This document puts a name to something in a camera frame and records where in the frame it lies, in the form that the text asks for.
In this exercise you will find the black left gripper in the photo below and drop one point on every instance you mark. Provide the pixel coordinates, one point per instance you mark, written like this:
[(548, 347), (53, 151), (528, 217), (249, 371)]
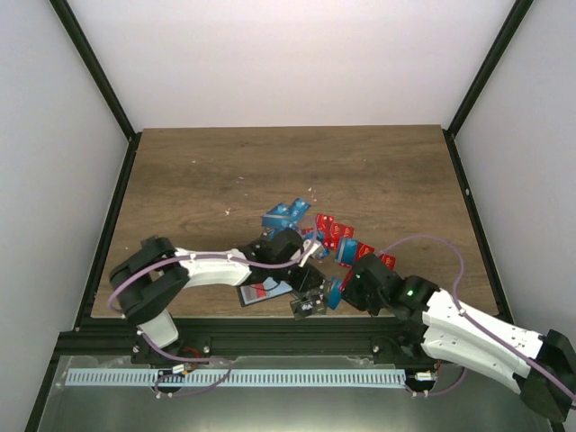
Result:
[(309, 274)]

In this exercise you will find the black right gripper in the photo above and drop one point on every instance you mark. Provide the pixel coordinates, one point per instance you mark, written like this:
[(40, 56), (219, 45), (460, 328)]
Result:
[(350, 295)]

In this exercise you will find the blue card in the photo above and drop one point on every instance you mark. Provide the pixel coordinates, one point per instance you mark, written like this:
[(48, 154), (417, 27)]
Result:
[(346, 251), (334, 293), (284, 216)]

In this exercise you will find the black VIP card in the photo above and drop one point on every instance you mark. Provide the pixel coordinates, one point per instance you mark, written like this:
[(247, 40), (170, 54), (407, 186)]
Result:
[(305, 307)]

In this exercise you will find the red VIP card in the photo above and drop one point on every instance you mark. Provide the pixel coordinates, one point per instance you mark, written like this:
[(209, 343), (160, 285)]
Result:
[(252, 293)]

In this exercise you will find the black leather card holder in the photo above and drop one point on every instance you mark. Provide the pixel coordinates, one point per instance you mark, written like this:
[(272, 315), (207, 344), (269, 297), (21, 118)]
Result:
[(279, 289)]

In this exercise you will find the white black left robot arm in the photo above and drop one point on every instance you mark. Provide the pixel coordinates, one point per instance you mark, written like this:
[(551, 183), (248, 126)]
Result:
[(145, 284)]

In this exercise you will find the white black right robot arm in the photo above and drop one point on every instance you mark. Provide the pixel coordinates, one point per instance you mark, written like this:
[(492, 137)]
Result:
[(540, 368)]

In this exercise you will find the blue card beside red cards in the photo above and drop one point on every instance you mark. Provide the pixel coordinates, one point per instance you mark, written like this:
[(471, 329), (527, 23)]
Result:
[(346, 251)]

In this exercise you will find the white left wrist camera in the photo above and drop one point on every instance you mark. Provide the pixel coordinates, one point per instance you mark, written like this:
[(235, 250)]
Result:
[(311, 249)]

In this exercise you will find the black front frame rail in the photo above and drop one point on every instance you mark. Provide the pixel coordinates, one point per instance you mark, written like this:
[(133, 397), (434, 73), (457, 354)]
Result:
[(380, 338)]

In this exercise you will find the light blue slotted cable duct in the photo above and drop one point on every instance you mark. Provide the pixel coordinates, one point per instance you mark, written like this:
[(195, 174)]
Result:
[(358, 378)]

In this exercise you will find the black aluminium frame post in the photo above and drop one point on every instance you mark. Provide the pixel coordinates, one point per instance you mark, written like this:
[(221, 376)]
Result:
[(505, 35)]

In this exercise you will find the black left frame post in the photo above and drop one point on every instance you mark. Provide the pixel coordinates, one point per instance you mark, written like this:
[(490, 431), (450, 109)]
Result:
[(74, 31)]

